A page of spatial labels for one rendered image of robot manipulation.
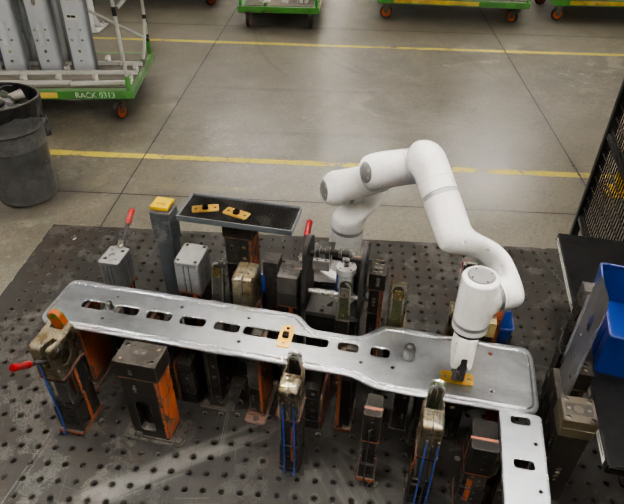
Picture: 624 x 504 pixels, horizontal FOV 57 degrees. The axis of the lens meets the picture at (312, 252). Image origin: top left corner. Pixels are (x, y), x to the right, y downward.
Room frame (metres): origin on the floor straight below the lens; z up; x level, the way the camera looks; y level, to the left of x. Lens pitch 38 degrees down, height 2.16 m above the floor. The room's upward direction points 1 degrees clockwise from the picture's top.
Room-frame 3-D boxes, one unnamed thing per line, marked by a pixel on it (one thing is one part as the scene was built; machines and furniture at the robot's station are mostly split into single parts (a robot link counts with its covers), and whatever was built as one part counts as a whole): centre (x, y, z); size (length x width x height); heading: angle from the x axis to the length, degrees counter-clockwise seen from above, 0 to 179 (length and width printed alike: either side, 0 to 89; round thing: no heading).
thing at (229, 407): (1.16, 0.28, 0.84); 0.13 x 0.11 x 0.29; 168
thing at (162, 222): (1.55, 0.48, 0.92); 0.08 x 0.08 x 0.44; 78
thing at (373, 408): (0.90, -0.16, 0.84); 0.11 x 0.08 x 0.29; 168
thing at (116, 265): (1.40, 0.61, 0.88); 0.11 x 0.10 x 0.36; 168
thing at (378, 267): (1.28, -0.19, 0.91); 0.07 x 0.05 x 0.42; 168
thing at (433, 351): (1.12, 0.09, 1.00); 1.38 x 0.22 x 0.02; 78
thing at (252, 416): (1.13, 0.15, 0.84); 0.17 x 0.06 x 0.29; 168
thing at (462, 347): (0.98, -0.38, 1.14); 0.10 x 0.07 x 0.11; 168
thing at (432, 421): (0.84, -0.29, 0.87); 0.12 x 0.09 x 0.35; 168
